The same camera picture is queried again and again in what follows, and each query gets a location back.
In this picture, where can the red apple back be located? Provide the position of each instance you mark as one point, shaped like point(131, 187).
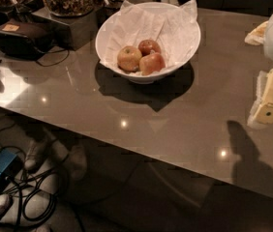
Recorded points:
point(147, 47)

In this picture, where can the red apple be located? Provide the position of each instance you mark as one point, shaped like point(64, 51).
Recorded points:
point(147, 47)
point(153, 62)

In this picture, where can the red apple front right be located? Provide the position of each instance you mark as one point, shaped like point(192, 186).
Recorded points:
point(153, 62)

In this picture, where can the white ceramic bowl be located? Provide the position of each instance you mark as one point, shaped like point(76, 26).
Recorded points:
point(149, 76)

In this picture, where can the yellowish apple left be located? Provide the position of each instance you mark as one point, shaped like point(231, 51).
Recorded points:
point(128, 58)

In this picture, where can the white paper liner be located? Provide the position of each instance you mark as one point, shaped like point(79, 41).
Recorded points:
point(175, 39)

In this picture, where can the black VR headset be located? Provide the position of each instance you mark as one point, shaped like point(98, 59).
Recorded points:
point(25, 40)

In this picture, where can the white sneaker under table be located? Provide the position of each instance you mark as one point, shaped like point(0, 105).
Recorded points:
point(36, 154)

